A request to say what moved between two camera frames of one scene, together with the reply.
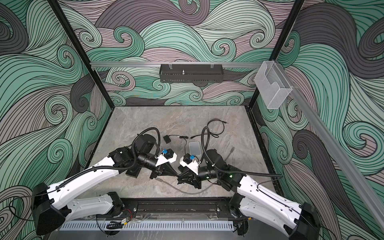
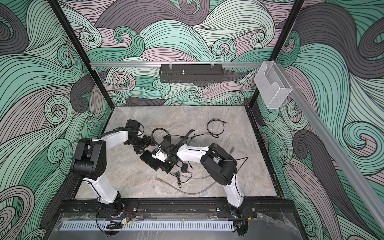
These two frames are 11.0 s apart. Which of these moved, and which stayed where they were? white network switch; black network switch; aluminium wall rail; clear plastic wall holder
Moved: black network switch
Stayed: white network switch; aluminium wall rail; clear plastic wall holder
